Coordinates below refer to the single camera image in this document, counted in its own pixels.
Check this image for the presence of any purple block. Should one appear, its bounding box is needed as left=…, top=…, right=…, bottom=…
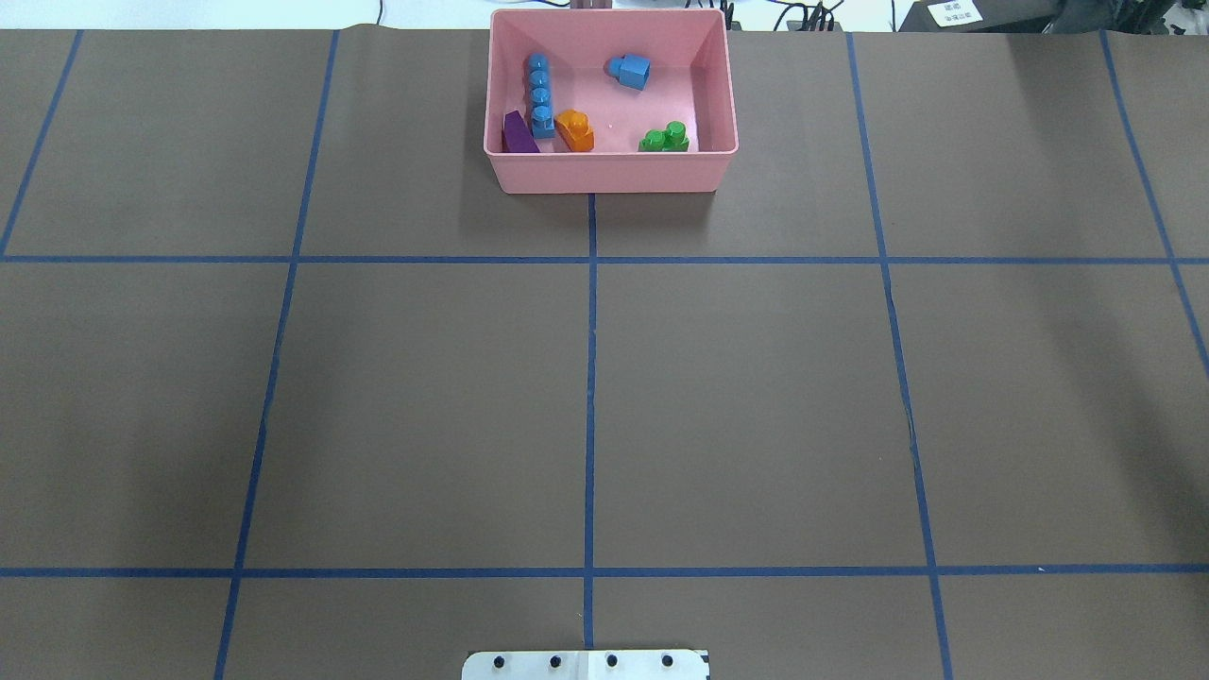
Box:
left=502, top=110, right=540, bottom=154

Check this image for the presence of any green two-stud block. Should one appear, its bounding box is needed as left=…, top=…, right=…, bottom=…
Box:
left=638, top=120, right=690, bottom=152

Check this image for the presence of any pink plastic box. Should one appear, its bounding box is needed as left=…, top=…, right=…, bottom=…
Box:
left=484, top=8, right=740, bottom=195

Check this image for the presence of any small blue block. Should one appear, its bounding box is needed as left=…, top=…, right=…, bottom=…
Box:
left=607, top=53, right=652, bottom=91

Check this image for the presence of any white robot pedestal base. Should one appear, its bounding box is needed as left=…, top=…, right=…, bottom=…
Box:
left=461, top=649, right=711, bottom=679

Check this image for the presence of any long blue studded block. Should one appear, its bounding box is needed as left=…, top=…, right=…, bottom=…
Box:
left=526, top=52, right=556, bottom=142

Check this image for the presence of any orange sloped block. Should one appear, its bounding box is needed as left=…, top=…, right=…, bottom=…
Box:
left=555, top=109, right=595, bottom=152

